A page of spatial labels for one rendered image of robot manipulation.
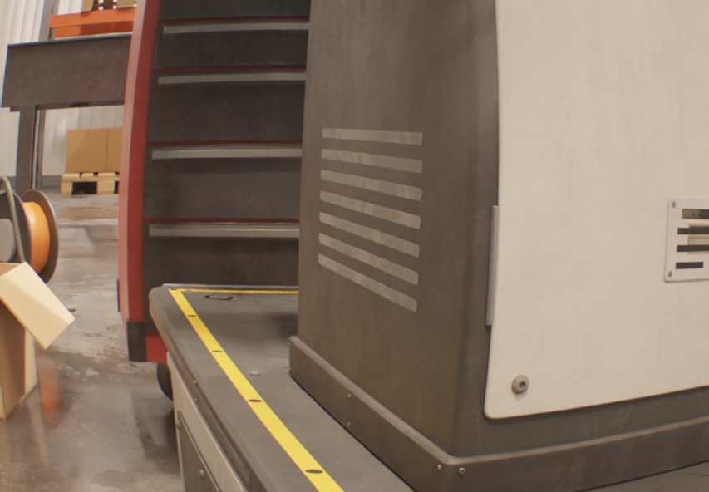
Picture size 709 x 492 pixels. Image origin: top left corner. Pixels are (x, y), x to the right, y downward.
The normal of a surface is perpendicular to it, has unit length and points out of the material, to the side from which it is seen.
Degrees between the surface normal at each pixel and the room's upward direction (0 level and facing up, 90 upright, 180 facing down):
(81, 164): 90
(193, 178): 90
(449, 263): 90
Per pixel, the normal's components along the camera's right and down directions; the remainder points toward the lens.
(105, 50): 0.30, 0.09
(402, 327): -0.96, 0.00
